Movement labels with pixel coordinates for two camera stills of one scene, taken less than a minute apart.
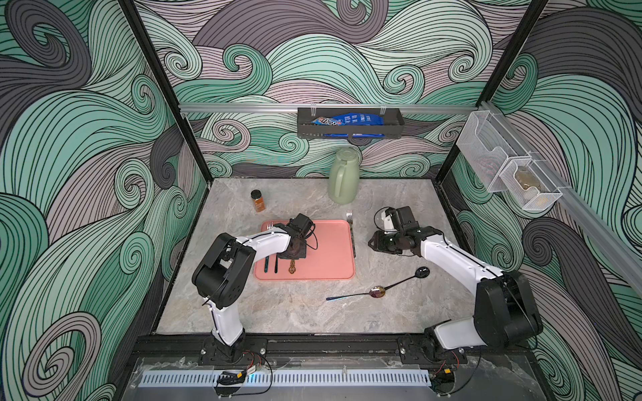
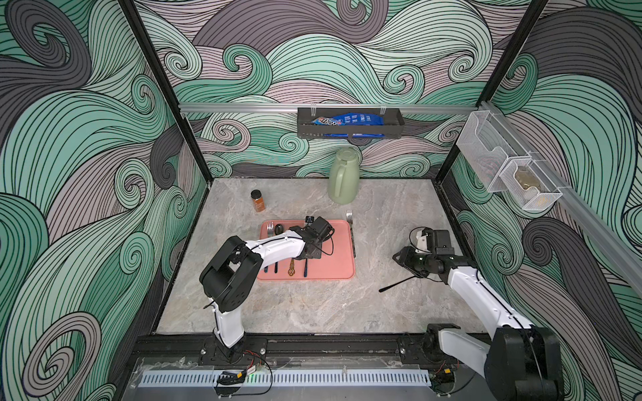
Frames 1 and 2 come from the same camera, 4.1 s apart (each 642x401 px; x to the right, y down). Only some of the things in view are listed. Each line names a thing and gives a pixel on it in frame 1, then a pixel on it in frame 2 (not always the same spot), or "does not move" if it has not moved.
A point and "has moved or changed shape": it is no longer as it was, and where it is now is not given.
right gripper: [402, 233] → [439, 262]
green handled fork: [270, 226] does not move
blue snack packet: [350, 119] does not move
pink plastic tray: [330, 255] has moved or changed shape
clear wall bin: [486, 145] does not move
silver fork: [349, 220] does not move
